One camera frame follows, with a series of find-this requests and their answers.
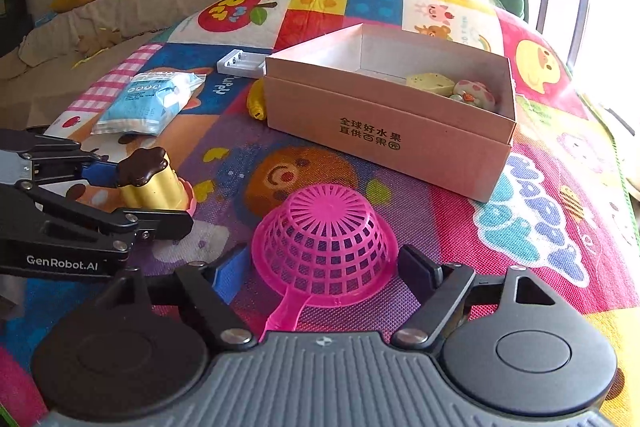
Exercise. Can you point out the pink cardboard box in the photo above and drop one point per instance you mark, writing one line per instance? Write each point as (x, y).
(380, 142)

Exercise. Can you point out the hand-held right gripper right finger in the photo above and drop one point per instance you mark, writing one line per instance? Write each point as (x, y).
(417, 269)

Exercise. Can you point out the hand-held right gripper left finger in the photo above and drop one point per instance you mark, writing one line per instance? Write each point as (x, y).
(227, 266)

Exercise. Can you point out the blue tissue pack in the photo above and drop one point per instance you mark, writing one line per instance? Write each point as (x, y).
(140, 102)

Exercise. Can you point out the yellow cheese wedge toy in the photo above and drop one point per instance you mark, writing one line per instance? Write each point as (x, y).
(429, 82)

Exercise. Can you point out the white battery charger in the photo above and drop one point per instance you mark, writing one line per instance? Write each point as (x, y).
(235, 63)

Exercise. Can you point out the small yellow toy duck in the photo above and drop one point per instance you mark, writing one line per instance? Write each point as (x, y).
(257, 104)

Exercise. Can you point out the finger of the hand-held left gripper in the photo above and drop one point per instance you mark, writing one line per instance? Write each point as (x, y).
(160, 224)
(102, 168)

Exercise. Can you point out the yellow toy cup brown lid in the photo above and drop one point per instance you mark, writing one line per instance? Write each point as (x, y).
(150, 189)

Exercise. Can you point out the colourful cartoon play mat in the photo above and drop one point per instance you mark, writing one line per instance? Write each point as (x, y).
(530, 207)

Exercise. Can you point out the black cabinet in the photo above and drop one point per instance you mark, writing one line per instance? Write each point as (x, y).
(12, 19)

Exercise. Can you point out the pink plastic strainer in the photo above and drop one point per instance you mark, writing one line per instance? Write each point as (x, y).
(320, 247)

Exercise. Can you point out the small tan plush toy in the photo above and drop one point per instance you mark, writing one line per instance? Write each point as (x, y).
(97, 41)

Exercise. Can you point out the pink spotted mushroom toy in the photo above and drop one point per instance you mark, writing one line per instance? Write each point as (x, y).
(472, 91)

